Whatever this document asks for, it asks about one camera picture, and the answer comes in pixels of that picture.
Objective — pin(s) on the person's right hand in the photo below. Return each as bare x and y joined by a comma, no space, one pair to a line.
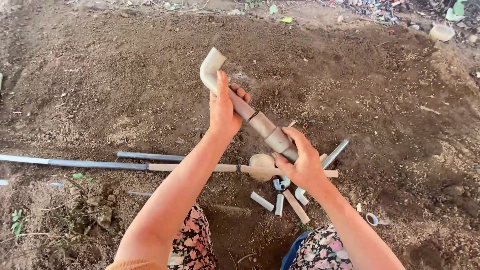
307,165

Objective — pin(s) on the person's left hand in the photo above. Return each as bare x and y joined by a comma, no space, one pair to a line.
223,112

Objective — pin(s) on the beige pipe with elbow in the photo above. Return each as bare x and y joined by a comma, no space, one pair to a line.
258,122

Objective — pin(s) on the light grey pipe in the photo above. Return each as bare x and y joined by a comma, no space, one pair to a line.
335,153

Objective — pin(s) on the short beige pipe piece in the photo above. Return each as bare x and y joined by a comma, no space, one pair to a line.
296,206

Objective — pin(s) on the round beige stone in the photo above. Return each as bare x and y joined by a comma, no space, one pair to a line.
261,165

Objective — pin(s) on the short white pipe piece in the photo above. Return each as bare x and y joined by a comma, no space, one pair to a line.
262,201
279,204

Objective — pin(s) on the white tape roll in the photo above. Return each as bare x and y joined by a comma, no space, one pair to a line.
371,219

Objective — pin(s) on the dark grey pipe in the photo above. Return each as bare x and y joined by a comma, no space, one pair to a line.
150,156

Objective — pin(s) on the blue cloth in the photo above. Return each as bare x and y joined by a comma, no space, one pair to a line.
292,251

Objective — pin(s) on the thin grey pipe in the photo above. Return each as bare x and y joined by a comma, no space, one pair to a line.
139,194

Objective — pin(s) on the long grey and beige pipe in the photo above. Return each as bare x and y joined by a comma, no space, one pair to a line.
112,164

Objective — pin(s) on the floral dress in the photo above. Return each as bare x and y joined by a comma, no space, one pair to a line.
195,243

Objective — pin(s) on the heap of rubbish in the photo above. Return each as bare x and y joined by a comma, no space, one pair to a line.
371,9

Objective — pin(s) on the pale flat stone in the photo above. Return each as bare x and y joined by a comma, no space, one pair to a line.
441,32

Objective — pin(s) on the small green plant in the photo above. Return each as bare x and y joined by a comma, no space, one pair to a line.
17,224

